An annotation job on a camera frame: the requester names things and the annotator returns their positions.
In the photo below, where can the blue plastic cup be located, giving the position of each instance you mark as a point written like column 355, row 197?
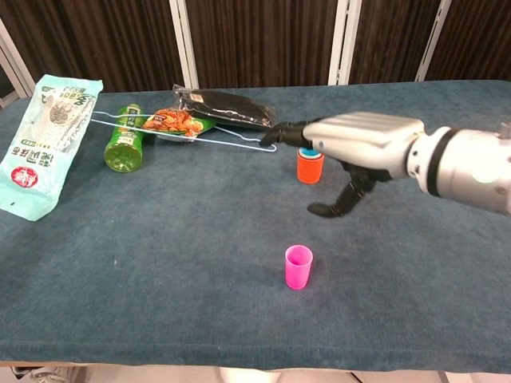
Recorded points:
column 309, row 153

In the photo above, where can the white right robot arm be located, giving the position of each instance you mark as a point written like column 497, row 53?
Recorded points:
column 459, row 167

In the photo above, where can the silver and black right hand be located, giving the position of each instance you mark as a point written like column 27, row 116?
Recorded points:
column 367, row 139

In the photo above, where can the blue-green tablecloth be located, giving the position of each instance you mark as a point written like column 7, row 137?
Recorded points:
column 159, row 279

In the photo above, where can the orange snack packet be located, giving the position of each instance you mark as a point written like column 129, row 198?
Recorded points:
column 175, row 121

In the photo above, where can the pale teal snack bag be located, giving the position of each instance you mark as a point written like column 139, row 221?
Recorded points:
column 40, row 139

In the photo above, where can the green tea bottle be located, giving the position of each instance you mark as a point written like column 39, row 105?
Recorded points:
column 123, row 151

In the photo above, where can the pink plastic cup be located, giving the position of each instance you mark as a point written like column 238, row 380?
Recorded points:
column 298, row 273

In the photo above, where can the orange plastic cup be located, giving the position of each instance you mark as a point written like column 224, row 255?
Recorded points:
column 309, row 171

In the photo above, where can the black garment in clear bag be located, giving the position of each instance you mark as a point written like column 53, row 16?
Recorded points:
column 227, row 105

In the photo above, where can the white sneaker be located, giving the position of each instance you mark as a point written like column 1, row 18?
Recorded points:
column 44, row 375

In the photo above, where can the white partition post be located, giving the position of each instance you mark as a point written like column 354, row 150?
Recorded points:
column 433, row 40
column 343, row 40
column 16, row 68
column 183, row 48

